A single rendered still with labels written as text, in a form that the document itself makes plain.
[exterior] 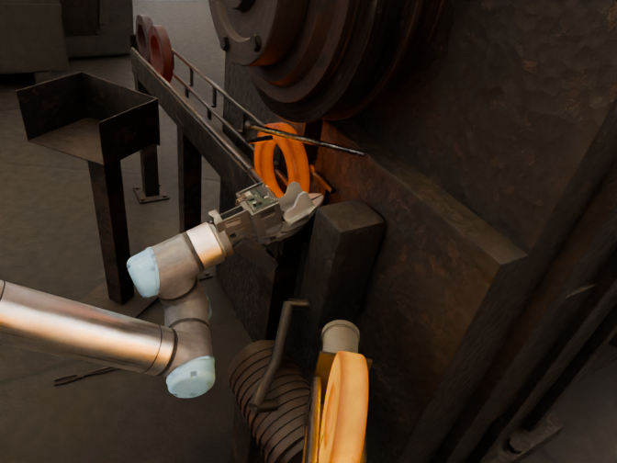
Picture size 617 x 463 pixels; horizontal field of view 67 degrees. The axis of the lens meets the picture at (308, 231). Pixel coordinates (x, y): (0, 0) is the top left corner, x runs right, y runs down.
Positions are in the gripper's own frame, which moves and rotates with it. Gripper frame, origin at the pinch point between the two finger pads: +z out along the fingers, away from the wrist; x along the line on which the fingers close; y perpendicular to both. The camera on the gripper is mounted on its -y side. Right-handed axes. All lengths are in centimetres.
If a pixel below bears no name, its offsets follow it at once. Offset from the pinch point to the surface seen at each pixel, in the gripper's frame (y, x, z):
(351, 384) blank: 9.1, -38.0, -16.7
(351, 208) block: 4.9, -10.1, 1.4
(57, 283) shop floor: -57, 77, -67
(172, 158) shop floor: -76, 152, -8
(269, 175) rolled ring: -3.1, 16.9, -2.6
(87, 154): -4, 55, -36
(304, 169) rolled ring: 4.9, 4.3, 0.3
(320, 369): -0.8, -29.6, -16.9
